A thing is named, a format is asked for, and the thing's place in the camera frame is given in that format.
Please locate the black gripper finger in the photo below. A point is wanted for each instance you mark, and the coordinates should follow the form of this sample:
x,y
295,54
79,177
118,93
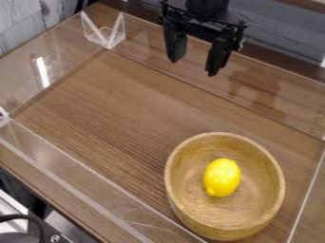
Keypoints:
x,y
218,56
176,39

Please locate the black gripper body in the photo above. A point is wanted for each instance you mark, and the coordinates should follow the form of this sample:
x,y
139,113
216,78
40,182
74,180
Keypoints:
x,y
206,19

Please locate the yellow lemon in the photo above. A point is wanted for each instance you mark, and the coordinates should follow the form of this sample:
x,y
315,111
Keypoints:
x,y
221,177

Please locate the brown wooden bowl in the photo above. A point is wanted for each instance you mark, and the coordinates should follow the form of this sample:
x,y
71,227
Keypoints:
x,y
236,216

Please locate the clear acrylic corner bracket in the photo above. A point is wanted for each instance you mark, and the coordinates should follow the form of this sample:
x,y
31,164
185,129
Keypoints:
x,y
105,37

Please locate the clear acrylic wall panel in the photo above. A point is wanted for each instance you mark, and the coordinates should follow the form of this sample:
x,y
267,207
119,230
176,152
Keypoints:
x,y
99,206

